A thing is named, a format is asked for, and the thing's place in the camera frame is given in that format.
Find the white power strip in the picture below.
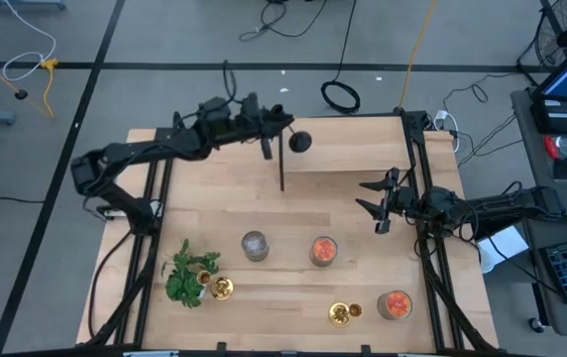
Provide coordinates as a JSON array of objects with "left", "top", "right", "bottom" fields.
[{"left": 431, "top": 109, "right": 462, "bottom": 154}]

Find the black desktop box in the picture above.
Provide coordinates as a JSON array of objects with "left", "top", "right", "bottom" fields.
[{"left": 529, "top": 97, "right": 567, "bottom": 136}]

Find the white floor cable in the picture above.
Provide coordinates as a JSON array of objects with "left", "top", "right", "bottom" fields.
[{"left": 1, "top": 0, "right": 57, "bottom": 83}]

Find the grey candle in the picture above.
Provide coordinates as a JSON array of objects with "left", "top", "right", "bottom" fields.
[{"left": 241, "top": 230, "right": 271, "bottom": 263}]

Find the loose black floor cable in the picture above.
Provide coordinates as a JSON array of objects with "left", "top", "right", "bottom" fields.
[{"left": 238, "top": 0, "right": 329, "bottom": 43}]

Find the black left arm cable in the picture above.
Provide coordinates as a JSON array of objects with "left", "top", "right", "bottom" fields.
[{"left": 87, "top": 230, "right": 134, "bottom": 341}]

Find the black floor fan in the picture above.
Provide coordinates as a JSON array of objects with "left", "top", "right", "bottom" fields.
[{"left": 515, "top": 0, "right": 567, "bottom": 75}]

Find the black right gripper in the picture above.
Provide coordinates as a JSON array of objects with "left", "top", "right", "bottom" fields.
[{"left": 355, "top": 167, "right": 420, "bottom": 235}]

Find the coiled black floor cable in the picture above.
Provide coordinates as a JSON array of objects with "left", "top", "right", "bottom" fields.
[{"left": 319, "top": 0, "right": 362, "bottom": 115}]

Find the long yellow floor cable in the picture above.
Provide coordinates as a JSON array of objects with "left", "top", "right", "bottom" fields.
[{"left": 397, "top": 0, "right": 438, "bottom": 111}]

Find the black aluminium table frame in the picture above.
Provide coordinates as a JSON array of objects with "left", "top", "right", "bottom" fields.
[{"left": 84, "top": 108, "right": 501, "bottom": 357}]

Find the gold candlestick holder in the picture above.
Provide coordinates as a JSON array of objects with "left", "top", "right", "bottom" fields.
[
  {"left": 196, "top": 270, "right": 236, "bottom": 302},
  {"left": 327, "top": 300, "right": 364, "bottom": 329}
]

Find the yellow floor cable with plug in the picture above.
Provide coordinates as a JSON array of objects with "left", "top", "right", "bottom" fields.
[{"left": 0, "top": 45, "right": 59, "bottom": 119}]

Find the green artificial potted plant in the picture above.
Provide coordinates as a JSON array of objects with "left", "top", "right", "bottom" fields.
[{"left": 161, "top": 238, "right": 223, "bottom": 309}]

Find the orange candle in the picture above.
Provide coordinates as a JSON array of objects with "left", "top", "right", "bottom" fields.
[
  {"left": 376, "top": 290, "right": 414, "bottom": 321},
  {"left": 308, "top": 235, "right": 339, "bottom": 269}
]

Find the white box under table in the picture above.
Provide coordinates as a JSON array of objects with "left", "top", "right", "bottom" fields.
[{"left": 476, "top": 225, "right": 531, "bottom": 275}]

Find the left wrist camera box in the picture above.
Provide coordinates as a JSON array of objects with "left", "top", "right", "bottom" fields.
[{"left": 197, "top": 96, "right": 235, "bottom": 141}]

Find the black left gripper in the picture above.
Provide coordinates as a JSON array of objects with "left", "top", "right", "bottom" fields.
[{"left": 236, "top": 92, "right": 295, "bottom": 161}]

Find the black shelf leg post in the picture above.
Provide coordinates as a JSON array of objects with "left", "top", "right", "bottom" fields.
[{"left": 277, "top": 129, "right": 286, "bottom": 193}]

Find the grey side desk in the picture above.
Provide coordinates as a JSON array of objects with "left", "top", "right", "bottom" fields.
[{"left": 510, "top": 87, "right": 567, "bottom": 341}]

